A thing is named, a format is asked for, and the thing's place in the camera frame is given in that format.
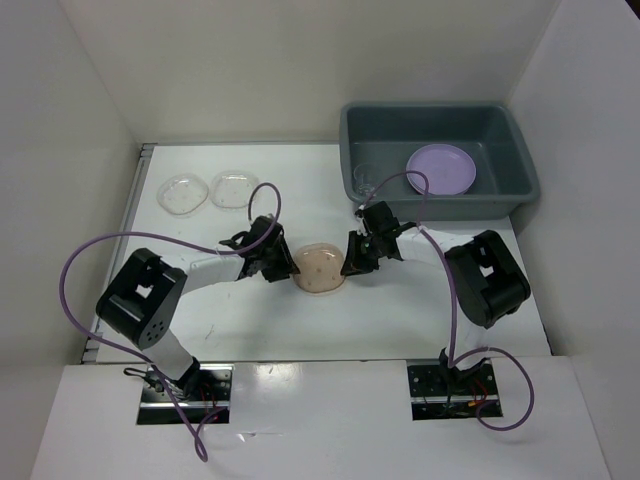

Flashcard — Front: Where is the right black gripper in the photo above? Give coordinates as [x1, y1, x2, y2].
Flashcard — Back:
[340, 229, 382, 276]

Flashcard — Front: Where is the brown translucent square dish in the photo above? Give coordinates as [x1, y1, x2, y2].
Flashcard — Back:
[293, 243, 345, 295]

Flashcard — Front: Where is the clear glass cup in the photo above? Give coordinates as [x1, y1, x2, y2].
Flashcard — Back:
[352, 163, 380, 197]

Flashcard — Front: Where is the clear square dish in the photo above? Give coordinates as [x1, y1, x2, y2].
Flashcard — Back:
[209, 170, 259, 210]
[156, 173, 209, 217]

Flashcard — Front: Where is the purple plate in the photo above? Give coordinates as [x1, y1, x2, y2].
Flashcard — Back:
[405, 144, 477, 195]

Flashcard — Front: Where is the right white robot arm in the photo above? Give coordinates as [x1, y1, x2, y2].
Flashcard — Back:
[341, 202, 531, 393]

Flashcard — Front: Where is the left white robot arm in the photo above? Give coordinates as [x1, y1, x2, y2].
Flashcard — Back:
[96, 216, 299, 400]

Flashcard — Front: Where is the grey plastic bin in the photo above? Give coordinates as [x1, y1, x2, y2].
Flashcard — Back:
[339, 102, 540, 221]

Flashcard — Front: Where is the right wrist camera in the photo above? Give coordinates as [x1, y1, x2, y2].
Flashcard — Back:
[354, 205, 369, 225]

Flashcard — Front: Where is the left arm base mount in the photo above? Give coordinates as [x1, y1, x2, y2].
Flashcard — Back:
[123, 364, 233, 426]

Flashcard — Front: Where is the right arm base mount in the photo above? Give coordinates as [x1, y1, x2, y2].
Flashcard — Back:
[406, 360, 503, 421]

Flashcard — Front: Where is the aluminium table edge rail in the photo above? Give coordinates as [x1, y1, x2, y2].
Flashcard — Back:
[81, 142, 158, 365]

